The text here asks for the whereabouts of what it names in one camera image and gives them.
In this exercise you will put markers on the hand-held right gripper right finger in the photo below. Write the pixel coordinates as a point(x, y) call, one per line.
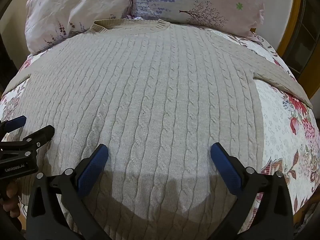
point(225, 166)

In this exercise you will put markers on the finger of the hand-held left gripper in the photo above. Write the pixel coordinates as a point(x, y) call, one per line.
point(15, 124)
point(37, 136)

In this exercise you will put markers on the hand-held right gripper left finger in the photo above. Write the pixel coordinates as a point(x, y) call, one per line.
point(93, 166)

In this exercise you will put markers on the person's left hand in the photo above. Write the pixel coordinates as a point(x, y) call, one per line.
point(11, 197)

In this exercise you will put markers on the floral quilted bedspread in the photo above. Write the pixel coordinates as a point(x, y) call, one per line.
point(282, 120)

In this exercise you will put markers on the pink floral pillow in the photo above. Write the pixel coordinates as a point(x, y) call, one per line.
point(75, 7)

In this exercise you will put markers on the blue floral pillow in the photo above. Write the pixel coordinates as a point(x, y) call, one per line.
point(197, 2)

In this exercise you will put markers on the wooden headboard frame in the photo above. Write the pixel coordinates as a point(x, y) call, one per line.
point(290, 22)

